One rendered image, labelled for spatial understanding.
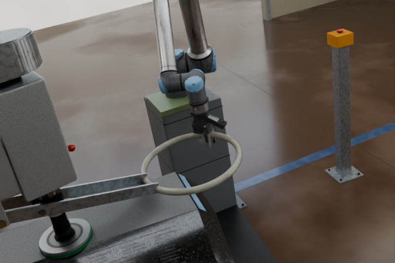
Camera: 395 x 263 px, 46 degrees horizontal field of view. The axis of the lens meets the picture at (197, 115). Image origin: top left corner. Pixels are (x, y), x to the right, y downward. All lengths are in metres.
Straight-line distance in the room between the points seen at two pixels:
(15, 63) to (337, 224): 2.24
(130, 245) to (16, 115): 0.71
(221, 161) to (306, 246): 0.75
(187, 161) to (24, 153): 1.48
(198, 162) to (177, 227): 1.10
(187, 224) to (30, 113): 0.79
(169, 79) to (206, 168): 0.92
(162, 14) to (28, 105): 1.04
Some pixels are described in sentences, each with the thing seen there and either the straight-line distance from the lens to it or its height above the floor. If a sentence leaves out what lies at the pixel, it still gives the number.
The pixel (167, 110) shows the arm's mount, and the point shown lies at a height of 0.88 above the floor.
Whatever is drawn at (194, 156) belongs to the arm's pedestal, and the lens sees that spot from 2.99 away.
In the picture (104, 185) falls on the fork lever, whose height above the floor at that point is 0.96.
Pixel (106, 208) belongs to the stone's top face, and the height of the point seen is 0.83.
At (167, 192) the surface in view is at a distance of 2.01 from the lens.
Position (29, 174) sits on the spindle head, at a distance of 1.74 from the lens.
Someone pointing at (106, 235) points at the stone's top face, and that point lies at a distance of 2.00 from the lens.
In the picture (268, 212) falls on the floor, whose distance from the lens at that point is 3.26.
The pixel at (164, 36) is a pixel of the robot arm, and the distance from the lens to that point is 2.40.
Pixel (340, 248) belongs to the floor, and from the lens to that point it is 2.98.
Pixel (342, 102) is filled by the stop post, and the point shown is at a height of 0.61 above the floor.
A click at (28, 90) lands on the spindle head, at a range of 1.64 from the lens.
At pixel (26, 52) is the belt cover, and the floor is 1.65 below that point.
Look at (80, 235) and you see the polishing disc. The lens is 2.01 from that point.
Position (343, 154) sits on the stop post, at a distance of 3.45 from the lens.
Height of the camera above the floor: 2.03
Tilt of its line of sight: 26 degrees down
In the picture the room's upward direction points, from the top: 10 degrees counter-clockwise
